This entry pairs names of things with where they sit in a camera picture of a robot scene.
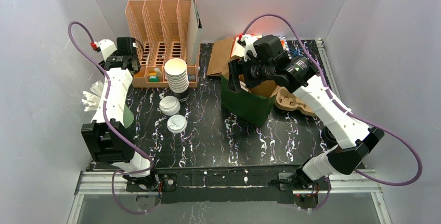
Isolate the stack of pulp cup carriers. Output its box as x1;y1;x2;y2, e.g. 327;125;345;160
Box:
272;86;317;117

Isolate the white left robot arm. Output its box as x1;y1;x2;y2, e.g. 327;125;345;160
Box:
81;37;159;191

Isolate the brown kraft paper bag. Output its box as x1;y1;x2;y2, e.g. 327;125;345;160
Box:
206;37;235;76

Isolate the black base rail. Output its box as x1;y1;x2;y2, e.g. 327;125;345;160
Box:
127;165;313;204

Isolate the green paper bag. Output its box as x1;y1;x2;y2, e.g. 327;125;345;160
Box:
221;65;277;127

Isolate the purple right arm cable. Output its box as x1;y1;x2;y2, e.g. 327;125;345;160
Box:
238;14;423;213

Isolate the checkered blue white bag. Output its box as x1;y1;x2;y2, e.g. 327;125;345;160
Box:
278;36;287;44

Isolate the green straw holder cup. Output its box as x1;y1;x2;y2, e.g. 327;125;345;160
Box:
123;105;134;129

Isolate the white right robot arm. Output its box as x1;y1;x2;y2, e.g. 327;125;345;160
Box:
228;34;384;187

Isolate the white cup lid stack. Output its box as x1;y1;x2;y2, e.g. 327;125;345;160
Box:
166;114;187;134
159;96;180;116

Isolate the orange paper bag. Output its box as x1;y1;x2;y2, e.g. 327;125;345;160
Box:
230;34;290;57

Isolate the bundle of white wrapped straws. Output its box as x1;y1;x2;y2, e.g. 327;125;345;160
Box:
81;81;104;112

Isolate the stack of white paper cups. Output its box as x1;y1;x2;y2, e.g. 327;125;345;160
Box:
164;58;189;102

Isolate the stack of black cup lids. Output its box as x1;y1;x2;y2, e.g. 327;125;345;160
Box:
321;127;338;149

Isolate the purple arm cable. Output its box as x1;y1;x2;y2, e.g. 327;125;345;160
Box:
67;21;155;215
238;14;423;213

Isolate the white cup lid stack front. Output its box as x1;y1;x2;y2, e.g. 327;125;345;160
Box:
166;114;187;134

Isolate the white cup lid stack back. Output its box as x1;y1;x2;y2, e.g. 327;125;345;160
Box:
159;96;180;116

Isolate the peach plastic file organizer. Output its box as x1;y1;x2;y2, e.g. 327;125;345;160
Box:
125;0;203;88

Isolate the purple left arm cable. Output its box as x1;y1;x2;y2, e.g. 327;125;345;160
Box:
67;21;155;215

